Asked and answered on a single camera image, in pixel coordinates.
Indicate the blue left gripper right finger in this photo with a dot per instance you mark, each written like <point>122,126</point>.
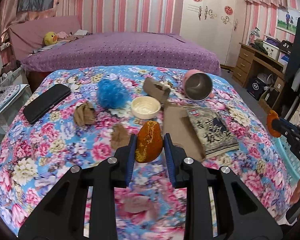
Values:
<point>168,148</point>

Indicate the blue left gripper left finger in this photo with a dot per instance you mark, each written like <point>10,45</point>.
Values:
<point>130,159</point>

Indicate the snack package with Chinese text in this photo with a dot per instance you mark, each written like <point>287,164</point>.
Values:
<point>211,131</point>

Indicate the brown cardboard tray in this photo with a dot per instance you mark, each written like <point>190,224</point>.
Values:
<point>176,122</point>

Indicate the light blue plastic basket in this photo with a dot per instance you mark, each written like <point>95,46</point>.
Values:
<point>291,162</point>

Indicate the cream round plastic lid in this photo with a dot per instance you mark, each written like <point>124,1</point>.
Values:
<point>145,107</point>

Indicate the blue crumpled plastic bag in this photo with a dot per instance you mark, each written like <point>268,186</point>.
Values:
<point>112,94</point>

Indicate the small crumpled brown paper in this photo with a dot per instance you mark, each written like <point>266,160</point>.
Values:
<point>84,114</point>

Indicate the black box under desk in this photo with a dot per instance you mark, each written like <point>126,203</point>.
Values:
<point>256,88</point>

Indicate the pink metal mug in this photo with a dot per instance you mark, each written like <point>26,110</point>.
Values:
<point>197,85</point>

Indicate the floral bed cover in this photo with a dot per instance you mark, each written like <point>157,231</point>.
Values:
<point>34,157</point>

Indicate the white storage box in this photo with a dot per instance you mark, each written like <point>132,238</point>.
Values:
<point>272,50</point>

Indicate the purple dotted bed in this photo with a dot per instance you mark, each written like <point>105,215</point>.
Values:
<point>125,49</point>

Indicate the wooden desk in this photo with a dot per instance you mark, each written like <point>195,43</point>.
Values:
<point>252,63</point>

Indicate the black glasses case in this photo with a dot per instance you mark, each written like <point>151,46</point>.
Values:
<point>46,101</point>

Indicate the desk lamp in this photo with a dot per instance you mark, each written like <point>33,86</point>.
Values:
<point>254,33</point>

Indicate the small framed couple photo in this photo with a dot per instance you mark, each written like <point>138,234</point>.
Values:
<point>287,19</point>

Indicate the yellow duck plush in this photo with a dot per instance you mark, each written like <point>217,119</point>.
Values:
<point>50,38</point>

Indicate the white wardrobe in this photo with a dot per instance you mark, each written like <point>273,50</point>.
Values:
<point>216,25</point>

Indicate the pink bed headboard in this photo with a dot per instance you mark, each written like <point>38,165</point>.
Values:
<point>28,36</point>

